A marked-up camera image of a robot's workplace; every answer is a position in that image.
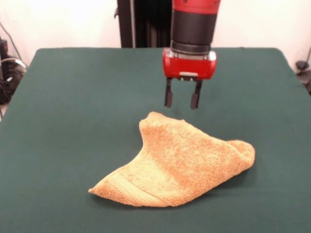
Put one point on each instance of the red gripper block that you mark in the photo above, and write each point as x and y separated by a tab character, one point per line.
189	66

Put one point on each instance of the tan terry towel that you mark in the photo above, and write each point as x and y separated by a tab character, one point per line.
182	165

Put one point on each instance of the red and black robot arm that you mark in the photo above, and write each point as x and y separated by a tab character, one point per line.
194	26

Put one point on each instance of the dark green table cloth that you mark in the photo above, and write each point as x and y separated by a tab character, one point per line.
73	121

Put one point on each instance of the grey tripod base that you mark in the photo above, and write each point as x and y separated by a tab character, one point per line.
302	65

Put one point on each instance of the black power adapter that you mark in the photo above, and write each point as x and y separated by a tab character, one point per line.
3	46

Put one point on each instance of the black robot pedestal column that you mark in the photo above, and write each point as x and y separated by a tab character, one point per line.
145	24

